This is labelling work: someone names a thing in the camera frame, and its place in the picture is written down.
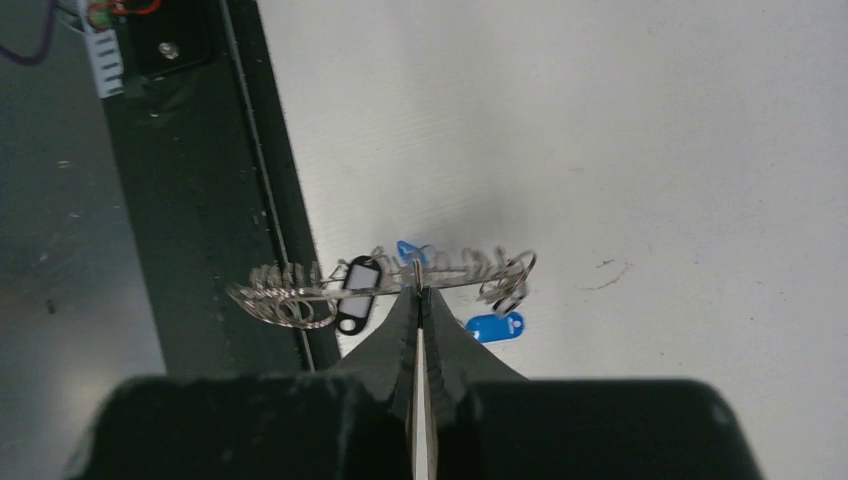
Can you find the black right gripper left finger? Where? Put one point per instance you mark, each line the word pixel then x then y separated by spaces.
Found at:
pixel 347 422

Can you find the blue key tag loose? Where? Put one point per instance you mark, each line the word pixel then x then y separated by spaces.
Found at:
pixel 489 328

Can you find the round metal key ring plate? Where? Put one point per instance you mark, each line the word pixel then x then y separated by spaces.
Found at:
pixel 294 296

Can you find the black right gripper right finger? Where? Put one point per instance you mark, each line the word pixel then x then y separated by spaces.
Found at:
pixel 494 423

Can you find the blue key tag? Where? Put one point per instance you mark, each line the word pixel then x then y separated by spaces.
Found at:
pixel 409 253
pixel 489 328

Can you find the white cable duct right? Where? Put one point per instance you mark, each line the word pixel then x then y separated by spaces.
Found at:
pixel 102 47

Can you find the black key tag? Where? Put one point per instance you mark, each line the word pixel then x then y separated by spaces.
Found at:
pixel 364 275

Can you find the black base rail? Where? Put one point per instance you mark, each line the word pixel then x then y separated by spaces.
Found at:
pixel 210 183

